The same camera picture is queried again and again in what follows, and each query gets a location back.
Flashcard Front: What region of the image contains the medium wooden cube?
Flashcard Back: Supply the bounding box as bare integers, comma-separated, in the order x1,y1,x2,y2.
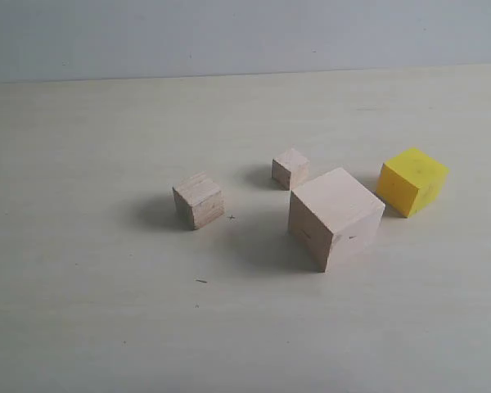
172,172,225,230

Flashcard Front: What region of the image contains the small wooden cube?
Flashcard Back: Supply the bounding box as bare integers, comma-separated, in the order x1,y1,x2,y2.
271,148,310,190

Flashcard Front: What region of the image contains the yellow cube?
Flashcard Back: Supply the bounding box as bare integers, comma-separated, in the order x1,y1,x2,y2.
376,147,449,218

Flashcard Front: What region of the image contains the large wooden cube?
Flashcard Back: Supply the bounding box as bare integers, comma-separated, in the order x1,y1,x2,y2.
288,168,385,273

